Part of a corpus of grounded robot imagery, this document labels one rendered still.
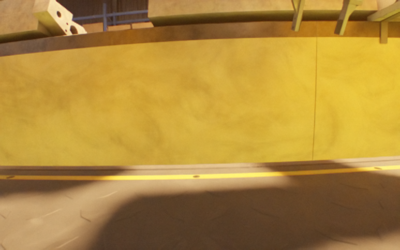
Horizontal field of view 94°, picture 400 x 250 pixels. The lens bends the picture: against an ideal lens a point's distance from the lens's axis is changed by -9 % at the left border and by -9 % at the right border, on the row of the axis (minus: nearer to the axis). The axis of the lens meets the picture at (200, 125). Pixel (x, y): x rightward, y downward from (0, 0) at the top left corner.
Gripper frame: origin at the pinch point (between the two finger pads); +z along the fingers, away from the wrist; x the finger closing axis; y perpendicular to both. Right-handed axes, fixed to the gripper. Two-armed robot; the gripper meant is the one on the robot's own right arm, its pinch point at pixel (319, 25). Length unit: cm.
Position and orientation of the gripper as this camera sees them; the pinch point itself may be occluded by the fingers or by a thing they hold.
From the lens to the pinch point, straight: 69.4
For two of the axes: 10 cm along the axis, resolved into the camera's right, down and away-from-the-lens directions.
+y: 0.2, 5.2, -8.5
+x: 10.0, 0.2, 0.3
